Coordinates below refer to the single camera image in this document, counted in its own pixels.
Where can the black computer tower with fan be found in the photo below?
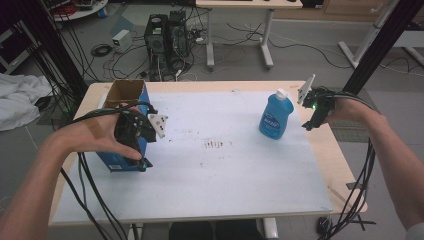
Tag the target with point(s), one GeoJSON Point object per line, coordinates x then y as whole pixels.
{"type": "Point", "coordinates": [156, 43]}

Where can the white cloth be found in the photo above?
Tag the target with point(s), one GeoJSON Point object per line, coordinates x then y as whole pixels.
{"type": "Point", "coordinates": [20, 96]}

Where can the black power adapter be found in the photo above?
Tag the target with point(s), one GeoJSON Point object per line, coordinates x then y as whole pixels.
{"type": "Point", "coordinates": [322, 225]}

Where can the white-legged desk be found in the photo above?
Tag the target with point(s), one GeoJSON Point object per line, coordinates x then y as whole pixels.
{"type": "Point", "coordinates": [240, 3]}

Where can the round white table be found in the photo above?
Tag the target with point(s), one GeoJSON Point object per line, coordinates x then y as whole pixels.
{"type": "Point", "coordinates": [83, 11]}

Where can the person's left hand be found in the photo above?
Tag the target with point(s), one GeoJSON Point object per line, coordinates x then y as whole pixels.
{"type": "Point", "coordinates": [90, 133]}

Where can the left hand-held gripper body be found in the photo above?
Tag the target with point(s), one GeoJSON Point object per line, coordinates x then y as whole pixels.
{"type": "Point", "coordinates": [133, 128]}

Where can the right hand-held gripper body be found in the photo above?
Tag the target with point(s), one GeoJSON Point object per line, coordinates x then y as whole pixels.
{"type": "Point", "coordinates": [320, 103]}

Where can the person's right hand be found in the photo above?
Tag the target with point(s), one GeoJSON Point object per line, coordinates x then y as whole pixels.
{"type": "Point", "coordinates": [346, 110]}

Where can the small white box device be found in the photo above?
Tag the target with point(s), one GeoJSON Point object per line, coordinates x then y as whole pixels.
{"type": "Point", "coordinates": [121, 40]}

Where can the blue bottle with white cap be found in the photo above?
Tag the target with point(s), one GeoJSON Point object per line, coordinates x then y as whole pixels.
{"type": "Point", "coordinates": [276, 116]}

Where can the white table mat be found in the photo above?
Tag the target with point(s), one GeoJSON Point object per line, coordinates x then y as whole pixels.
{"type": "Point", "coordinates": [216, 173]}

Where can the blue cardboard box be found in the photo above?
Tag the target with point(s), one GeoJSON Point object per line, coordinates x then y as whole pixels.
{"type": "Point", "coordinates": [125, 90]}

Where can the white metal stand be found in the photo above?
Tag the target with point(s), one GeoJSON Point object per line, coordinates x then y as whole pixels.
{"type": "Point", "coordinates": [366, 36]}

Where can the white table leg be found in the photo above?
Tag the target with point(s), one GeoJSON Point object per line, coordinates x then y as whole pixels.
{"type": "Point", "coordinates": [270, 228]}

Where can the black metal stand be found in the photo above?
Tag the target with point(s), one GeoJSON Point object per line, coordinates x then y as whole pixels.
{"type": "Point", "coordinates": [53, 43]}
{"type": "Point", "coordinates": [380, 46]}

